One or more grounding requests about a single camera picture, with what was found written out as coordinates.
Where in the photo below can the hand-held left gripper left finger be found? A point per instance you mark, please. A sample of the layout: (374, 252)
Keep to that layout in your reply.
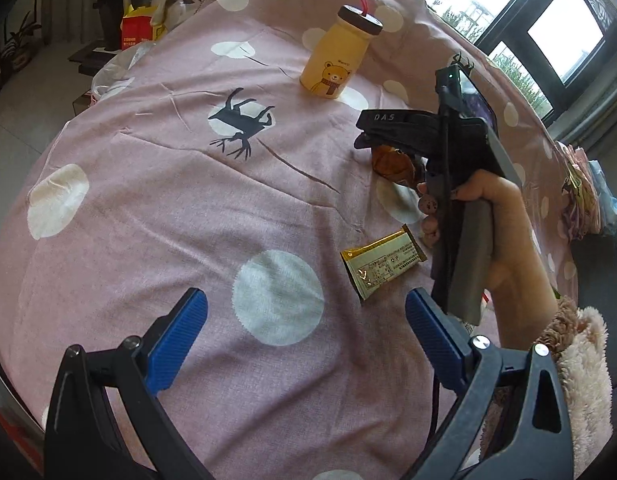
(181, 330)

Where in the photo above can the person's right forearm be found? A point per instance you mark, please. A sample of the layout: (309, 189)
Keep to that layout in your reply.
(583, 360)

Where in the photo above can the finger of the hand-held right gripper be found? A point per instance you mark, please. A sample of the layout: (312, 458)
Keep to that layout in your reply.
(408, 121)
(388, 141)

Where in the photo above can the gold snack packet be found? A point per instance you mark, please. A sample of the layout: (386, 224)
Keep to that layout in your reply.
(383, 265)

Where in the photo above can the yellow and red bag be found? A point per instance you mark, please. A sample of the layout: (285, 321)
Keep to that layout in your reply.
(136, 27)

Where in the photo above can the window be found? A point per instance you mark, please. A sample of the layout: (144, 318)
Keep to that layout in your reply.
(563, 25)

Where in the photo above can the white plastic bag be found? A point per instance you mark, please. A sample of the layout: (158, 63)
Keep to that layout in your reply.
(118, 72)

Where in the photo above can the pile of folded clothes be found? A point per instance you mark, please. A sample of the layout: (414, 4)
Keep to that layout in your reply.
(581, 195)

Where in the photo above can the brown snack packet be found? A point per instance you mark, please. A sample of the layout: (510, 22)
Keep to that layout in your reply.
(393, 165)

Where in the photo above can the grey sofa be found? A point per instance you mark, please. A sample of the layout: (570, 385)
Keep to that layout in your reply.
(603, 280)

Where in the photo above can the pink polka-dot blanket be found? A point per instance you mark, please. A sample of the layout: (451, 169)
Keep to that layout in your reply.
(188, 220)

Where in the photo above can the person's right hand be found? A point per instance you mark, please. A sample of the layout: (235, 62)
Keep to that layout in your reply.
(508, 230)

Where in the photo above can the black floor stand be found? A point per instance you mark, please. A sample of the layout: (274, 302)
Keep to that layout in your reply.
(111, 10)

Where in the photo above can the yellow bear bottle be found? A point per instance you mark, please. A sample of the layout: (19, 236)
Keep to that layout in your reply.
(333, 60)

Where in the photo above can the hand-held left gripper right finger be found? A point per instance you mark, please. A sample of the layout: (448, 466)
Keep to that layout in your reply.
(433, 330)

